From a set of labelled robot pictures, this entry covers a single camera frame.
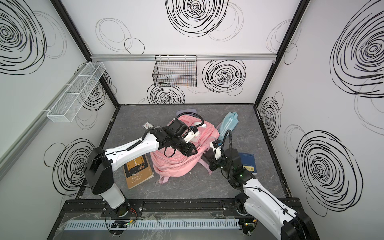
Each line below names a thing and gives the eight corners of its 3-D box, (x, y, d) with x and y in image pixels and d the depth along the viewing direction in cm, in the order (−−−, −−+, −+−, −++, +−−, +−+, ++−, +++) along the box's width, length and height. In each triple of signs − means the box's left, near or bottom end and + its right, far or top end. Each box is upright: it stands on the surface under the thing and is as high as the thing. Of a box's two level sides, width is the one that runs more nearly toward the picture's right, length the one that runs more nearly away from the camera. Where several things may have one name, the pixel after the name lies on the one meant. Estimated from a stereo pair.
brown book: (129, 189, 82) (128, 188, 80) (124, 167, 90) (122, 165, 88) (154, 177, 86) (153, 175, 84) (146, 156, 94) (145, 155, 92)
